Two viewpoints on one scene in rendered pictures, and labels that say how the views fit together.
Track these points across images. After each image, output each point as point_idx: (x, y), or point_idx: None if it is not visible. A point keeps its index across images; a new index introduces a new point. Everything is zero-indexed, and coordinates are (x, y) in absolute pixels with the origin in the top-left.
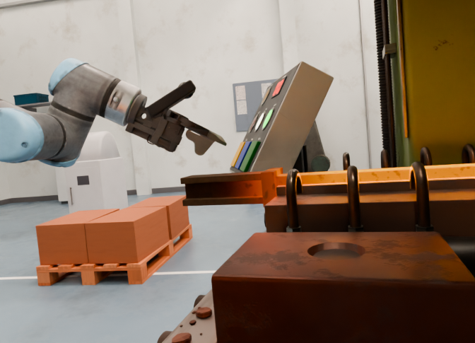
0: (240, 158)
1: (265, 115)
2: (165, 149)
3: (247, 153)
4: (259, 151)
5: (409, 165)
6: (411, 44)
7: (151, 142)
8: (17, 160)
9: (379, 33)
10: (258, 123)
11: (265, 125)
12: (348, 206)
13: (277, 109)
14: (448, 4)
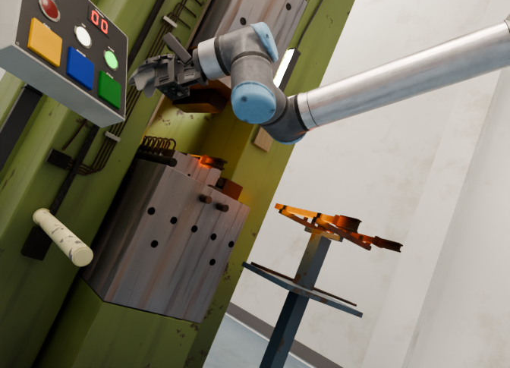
0: (83, 73)
1: (92, 40)
2: (174, 97)
3: (104, 83)
4: (125, 97)
5: (143, 135)
6: None
7: (188, 95)
8: (278, 142)
9: (135, 56)
10: (86, 40)
11: (114, 68)
12: None
13: (124, 67)
14: None
